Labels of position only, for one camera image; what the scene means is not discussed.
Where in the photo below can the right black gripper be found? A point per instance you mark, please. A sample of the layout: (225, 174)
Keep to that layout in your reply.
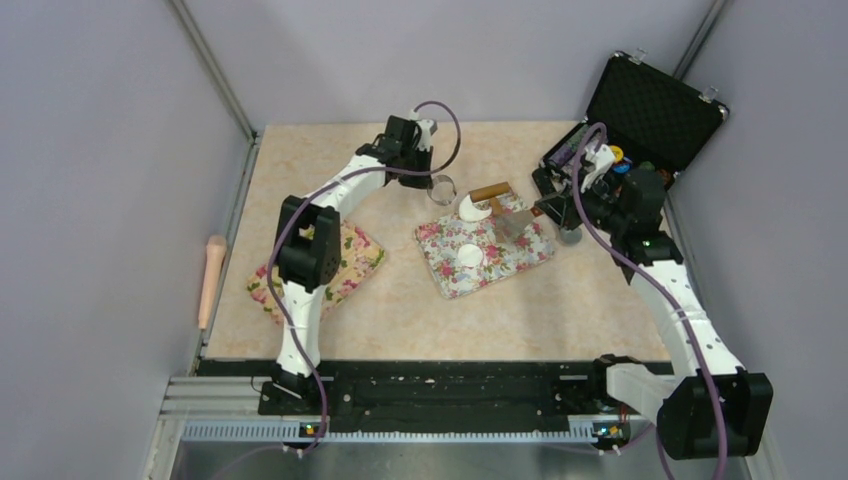
(585, 195)

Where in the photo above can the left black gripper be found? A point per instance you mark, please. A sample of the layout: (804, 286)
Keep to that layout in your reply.
(422, 181)

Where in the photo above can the white dough ball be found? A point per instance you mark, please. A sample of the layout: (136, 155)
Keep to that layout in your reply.
(472, 211)

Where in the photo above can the wooden dough roller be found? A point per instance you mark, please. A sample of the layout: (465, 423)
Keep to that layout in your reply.
(492, 192)

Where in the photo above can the floral tray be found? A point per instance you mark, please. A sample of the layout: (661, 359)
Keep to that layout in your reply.
(440, 239)

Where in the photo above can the cut round dough wrapper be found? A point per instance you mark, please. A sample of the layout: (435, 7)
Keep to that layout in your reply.
(470, 256)

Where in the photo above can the metal spatula wooden handle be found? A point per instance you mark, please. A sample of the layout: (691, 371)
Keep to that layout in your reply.
(509, 226)

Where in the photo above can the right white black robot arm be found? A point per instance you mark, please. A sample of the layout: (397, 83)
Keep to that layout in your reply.
(716, 407)

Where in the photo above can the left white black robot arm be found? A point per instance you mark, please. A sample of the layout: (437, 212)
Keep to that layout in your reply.
(307, 251)

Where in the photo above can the black microphone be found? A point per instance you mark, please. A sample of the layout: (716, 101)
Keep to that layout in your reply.
(554, 202)

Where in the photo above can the purple poker chip stack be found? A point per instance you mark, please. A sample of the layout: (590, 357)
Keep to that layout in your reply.
(563, 154)

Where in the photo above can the yellow dealer button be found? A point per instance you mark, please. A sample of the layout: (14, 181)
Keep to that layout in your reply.
(617, 153)

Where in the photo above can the folded floral cloth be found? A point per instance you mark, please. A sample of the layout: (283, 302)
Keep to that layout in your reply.
(361, 256)

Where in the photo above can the black poker chip case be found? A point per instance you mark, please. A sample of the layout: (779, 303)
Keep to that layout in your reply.
(653, 117)

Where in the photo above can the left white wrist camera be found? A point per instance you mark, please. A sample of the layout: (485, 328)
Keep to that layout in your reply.
(424, 130)

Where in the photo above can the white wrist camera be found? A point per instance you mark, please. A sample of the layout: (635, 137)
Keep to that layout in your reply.
(424, 130)
(598, 159)

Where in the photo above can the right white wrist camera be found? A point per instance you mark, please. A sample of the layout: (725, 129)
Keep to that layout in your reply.
(598, 159)

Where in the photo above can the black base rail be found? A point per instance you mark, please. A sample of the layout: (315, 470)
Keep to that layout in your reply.
(430, 397)

